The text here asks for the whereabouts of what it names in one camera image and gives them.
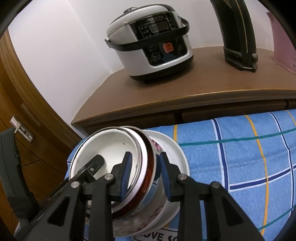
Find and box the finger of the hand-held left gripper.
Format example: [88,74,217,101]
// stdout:
[77,155,105,183]

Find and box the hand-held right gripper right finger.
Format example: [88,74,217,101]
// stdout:
[161,152,265,241]

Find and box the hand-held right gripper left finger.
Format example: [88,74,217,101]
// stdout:
[25,151,133,241]

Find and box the pink and red plastic bowl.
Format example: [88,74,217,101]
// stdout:
[111,130,158,215]

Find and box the white enamel floral bowl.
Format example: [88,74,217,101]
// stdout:
[69,126,141,209]

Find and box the plain grey-white plate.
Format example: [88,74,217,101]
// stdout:
[139,130,191,232]

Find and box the white printed plate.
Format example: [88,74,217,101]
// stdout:
[131,226,185,241]

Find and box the blue checked tablecloth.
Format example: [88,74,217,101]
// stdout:
[66,109,296,241]

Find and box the brown wooden door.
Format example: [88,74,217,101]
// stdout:
[0,30,81,204]

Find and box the brown wooden sideboard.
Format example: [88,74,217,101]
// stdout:
[70,45,296,139]

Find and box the white and black rice cooker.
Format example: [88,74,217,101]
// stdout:
[104,5,194,85]

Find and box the black thermos flask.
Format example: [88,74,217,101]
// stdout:
[211,0,258,71]

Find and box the pink electric kettle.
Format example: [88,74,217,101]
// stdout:
[266,11,296,75]

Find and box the metal door handle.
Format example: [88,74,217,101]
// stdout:
[10,116,35,142]

